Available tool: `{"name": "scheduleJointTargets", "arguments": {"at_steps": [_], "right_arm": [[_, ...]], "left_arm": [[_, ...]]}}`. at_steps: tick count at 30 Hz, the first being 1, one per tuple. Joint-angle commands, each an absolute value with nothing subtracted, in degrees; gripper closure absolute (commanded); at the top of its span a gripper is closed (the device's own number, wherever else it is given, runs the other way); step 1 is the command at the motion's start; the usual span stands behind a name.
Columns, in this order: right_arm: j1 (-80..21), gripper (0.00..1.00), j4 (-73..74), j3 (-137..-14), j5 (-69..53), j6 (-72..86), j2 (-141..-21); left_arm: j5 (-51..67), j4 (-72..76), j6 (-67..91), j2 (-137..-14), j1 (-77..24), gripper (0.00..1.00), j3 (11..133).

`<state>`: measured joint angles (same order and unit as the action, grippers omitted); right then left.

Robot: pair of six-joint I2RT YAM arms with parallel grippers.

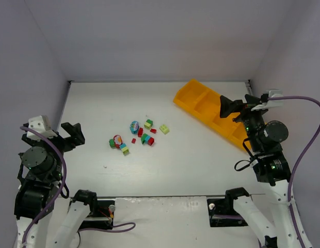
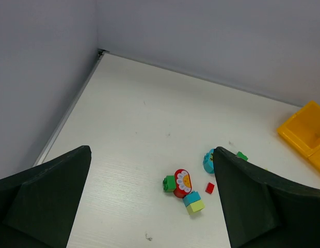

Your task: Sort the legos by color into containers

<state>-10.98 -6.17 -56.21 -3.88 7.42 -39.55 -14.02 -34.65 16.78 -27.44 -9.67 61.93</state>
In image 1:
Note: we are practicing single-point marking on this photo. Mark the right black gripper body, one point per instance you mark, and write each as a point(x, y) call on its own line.
point(242, 110)

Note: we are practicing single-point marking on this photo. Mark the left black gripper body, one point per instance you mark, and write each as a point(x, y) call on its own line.
point(63, 141)

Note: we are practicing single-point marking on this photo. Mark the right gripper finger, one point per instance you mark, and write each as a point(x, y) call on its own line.
point(227, 106)
point(252, 99)

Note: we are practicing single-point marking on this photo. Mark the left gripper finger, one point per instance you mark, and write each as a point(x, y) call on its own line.
point(77, 138)
point(69, 128)

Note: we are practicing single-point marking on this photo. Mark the small green lego brick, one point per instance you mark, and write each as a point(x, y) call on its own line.
point(112, 143)

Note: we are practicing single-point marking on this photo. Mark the red arch lego block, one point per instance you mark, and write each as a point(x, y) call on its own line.
point(117, 140)

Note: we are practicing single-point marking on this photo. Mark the light green lego brick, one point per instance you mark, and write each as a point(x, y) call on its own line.
point(125, 150)

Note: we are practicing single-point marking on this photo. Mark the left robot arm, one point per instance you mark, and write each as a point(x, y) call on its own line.
point(42, 175)

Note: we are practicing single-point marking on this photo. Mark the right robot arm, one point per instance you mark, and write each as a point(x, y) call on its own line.
point(272, 173)

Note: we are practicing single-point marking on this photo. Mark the yellow divided sorting tray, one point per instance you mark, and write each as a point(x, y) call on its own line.
point(204, 104)

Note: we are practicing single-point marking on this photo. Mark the green blue red lego stack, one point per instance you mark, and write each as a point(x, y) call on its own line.
point(146, 139)

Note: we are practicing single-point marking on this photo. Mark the green and lime lego stack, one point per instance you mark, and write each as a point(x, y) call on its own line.
point(148, 124)

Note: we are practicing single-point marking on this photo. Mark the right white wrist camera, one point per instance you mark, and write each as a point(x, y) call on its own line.
point(269, 100)

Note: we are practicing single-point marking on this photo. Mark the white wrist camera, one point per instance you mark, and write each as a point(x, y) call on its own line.
point(269, 100)
point(41, 124)

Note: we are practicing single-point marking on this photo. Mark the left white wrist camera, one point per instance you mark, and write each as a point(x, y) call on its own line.
point(41, 124)

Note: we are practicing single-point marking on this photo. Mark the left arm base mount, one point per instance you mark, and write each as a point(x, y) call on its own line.
point(86, 211)

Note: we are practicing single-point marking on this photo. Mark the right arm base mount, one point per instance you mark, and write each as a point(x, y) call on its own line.
point(222, 215)

